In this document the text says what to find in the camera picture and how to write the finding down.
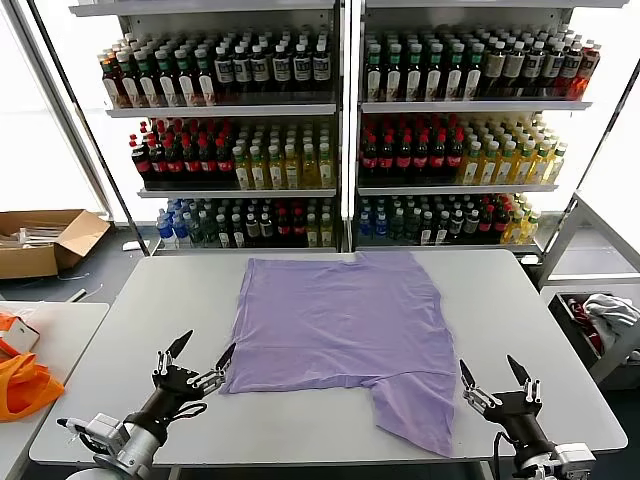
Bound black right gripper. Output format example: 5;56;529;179
459;354;556;456

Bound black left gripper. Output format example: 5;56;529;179
125;329;236;432

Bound purple T-shirt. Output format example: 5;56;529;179
218;251;459;459

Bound black storage crate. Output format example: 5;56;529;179
548;292;640;386

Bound red garment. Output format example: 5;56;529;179
567;297;606;359

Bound white crumpled garment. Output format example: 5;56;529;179
582;293;640;349

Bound cola bottle red cap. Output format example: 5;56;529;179
493;204;510;245
412;132;430;176
445;130;464;176
147;135;167;184
181;134;200;184
478;204;495;245
377;132;396;176
290;207;307;248
429;130;447;176
394;132;413;176
214;134;235;184
198;134;217;184
130;133;151;184
360;132;379;176
164;135;184;184
274;207;291;248

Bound orange cloth bag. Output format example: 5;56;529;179
0;310;66;424

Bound small white orange box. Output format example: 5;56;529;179
8;318;41;351

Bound open cardboard box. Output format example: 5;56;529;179
0;208;112;280

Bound white packing pieces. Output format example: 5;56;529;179
0;225;69;250

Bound grey shelving unit six-cola row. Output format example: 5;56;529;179
67;0;346;256

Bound dark bottle white-green label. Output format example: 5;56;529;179
135;49;158;108
404;42;425;101
118;49;140;108
155;48;177;107
464;42;485;100
383;42;404;101
364;43;384;101
445;42;465;101
424;42;445;101
174;48;196;107
194;47;216;106

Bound grey shelving unit red-drink bottle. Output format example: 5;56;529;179
349;0;596;254

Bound amber tea bottle white label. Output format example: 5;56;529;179
101;53;124;109

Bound black slanted metal pole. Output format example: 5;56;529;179
27;0;151;256

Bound dark bottle blue-white label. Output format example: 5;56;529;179
250;44;271;99
213;44;235;99
232;44;253;99
271;43;291;99
311;42;331;99
291;43;311;99

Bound dark bottle beige label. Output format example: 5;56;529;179
483;40;506;97
503;40;526;97

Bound dark bottle grey-blue label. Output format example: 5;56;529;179
560;41;583;97
523;40;545;97
542;41;564;97

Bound red drink bottle white cap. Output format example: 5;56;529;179
577;42;601;99

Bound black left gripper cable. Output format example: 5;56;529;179
172;401;209;422

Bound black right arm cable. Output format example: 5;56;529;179
492;432;519;480

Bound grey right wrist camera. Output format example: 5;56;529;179
554;442;597;469

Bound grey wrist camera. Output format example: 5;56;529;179
554;442;597;469
56;412;125;454

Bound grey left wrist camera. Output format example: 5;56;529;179
56;412;125;454

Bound grey metal cart frame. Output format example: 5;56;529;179
542;191;640;289

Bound grey window frame post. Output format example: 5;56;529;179
0;0;116;224

